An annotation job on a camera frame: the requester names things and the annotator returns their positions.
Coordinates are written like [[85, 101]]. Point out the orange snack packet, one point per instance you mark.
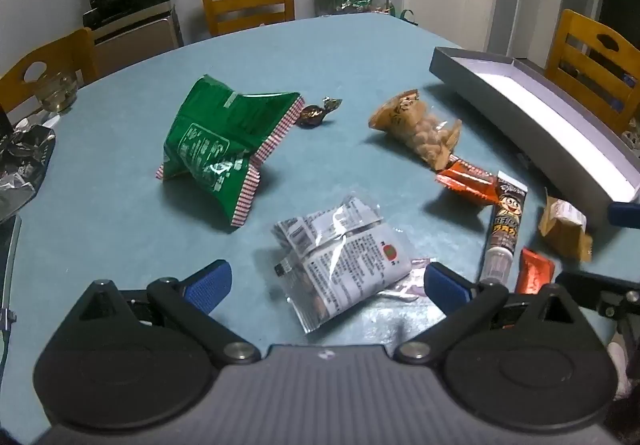
[[465, 180]]

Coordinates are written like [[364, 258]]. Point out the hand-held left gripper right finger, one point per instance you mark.
[[445, 287]]

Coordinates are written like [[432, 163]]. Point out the tan peanut bag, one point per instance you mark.
[[410, 120]]

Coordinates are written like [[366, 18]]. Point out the small brown paper packet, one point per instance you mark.
[[565, 235]]

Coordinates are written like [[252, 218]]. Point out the brown foil candy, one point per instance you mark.
[[310, 115]]

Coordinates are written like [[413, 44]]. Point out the black cartoon snack stick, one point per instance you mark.
[[505, 220]]

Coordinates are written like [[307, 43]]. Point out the clear white nut packet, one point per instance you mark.
[[350, 265]]

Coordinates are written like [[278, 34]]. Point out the grey cardboard box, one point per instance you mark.
[[525, 90]]

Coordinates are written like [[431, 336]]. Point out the green ribbon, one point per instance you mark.
[[405, 14]]

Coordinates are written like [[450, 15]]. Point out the green wrapped candies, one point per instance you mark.
[[357, 2]]

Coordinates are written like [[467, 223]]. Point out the green snack bag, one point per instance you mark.
[[210, 145]]

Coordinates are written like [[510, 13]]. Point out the silver foil bag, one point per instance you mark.
[[20, 160]]

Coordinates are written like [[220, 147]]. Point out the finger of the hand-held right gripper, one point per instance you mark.
[[624, 214], [607, 295]]

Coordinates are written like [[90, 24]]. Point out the black and gold water dispenser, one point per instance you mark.
[[135, 40]]

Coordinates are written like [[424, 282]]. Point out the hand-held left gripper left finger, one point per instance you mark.
[[210, 282]]

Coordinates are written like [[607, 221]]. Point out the glass cup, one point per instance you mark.
[[55, 95]]

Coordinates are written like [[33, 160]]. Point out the white fuzzy clothing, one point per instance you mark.
[[620, 370]]

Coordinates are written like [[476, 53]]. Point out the orange-red foil packet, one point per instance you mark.
[[532, 270]]

